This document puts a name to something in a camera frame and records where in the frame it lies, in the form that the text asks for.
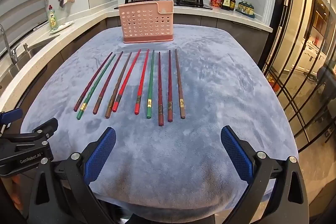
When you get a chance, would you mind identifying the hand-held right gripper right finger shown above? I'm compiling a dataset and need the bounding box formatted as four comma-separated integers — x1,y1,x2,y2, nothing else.
220,126,310,224

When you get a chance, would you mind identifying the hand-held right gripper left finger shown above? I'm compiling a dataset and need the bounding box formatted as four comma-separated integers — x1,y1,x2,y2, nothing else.
20,127,117,224

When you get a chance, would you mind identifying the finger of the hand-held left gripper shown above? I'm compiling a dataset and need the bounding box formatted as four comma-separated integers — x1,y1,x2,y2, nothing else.
31,118,59,140
0,108,24,132

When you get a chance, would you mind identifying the dark red chopstick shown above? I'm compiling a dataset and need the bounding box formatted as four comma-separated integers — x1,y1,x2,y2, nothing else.
73,52,113,112
158,51,164,126
167,50,174,123
93,51,124,115

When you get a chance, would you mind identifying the pink perforated utensil holder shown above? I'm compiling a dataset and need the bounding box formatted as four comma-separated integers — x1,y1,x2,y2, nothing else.
119,0,175,44

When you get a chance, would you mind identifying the steel sink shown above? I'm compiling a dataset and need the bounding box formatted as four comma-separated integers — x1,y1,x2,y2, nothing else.
0,43,40,88

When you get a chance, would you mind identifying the steel faucet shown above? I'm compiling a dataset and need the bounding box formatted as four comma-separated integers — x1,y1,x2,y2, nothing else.
0,25,19,64

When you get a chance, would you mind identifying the green chopstick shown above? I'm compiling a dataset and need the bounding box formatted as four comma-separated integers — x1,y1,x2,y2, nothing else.
146,50,155,119
76,54,116,120

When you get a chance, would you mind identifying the brown chopstick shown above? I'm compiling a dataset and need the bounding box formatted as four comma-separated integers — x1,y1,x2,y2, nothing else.
105,52,132,118
175,49,186,119

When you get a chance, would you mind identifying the blue-grey plush blanket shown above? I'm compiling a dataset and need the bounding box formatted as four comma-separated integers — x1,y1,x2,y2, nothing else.
20,25,299,214

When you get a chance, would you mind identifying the floral plate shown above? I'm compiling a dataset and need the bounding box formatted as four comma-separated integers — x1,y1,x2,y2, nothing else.
50,21,75,33

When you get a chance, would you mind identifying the green dish soap bottle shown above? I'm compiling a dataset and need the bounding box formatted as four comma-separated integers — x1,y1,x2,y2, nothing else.
48,5,59,29

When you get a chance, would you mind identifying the black framed glass door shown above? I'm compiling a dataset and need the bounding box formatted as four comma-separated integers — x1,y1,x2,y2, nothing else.
262,0,336,151

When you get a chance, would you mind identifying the grey base cabinet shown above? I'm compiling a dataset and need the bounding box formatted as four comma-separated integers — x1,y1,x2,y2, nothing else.
105,15,271,43

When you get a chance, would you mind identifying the white kitchen countertop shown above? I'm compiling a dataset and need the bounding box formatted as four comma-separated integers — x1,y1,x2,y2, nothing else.
0,5,273,109

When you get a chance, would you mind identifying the green spice jar tray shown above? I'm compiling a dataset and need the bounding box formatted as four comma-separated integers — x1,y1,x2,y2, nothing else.
235,9,256,19

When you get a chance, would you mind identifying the black gas stove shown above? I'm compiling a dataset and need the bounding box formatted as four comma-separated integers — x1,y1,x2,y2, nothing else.
114,0,213,10

